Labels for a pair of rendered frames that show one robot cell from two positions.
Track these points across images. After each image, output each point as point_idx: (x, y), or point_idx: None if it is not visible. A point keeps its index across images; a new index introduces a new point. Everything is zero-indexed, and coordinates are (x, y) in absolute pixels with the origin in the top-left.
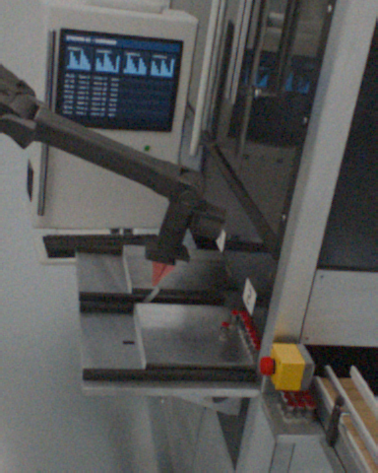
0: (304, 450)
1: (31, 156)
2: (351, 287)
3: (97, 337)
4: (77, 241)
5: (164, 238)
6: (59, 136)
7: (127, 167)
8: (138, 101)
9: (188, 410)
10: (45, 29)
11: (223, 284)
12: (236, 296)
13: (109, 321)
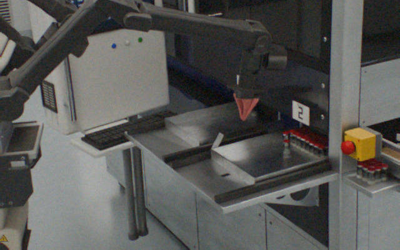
0: (376, 210)
1: None
2: (385, 74)
3: (201, 179)
4: (114, 132)
5: (247, 79)
6: (165, 20)
7: (215, 30)
8: None
9: (245, 238)
10: None
11: (255, 122)
12: (273, 125)
13: (199, 167)
